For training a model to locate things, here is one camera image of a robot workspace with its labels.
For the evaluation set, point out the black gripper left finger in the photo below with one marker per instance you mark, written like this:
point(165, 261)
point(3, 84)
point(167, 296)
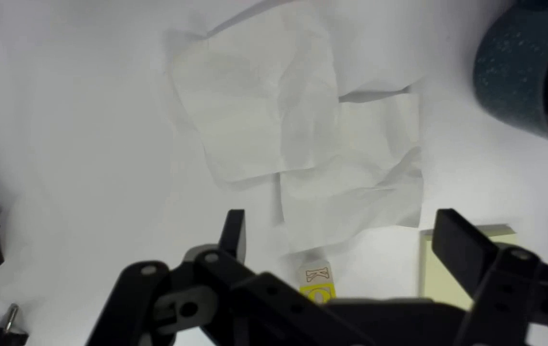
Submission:
point(140, 296)

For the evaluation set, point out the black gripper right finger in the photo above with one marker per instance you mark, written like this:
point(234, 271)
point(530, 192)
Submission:
point(511, 290)

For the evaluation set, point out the white paper towel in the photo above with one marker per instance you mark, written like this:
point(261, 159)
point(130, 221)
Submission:
point(255, 98)

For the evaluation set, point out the yellow sticky note pad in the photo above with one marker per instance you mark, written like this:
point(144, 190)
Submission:
point(444, 282)

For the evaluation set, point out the yellow white label tube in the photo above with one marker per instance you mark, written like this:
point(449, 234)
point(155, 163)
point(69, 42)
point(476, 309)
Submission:
point(317, 290)

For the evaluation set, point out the dark teal mug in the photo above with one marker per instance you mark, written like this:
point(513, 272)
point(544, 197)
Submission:
point(517, 71)

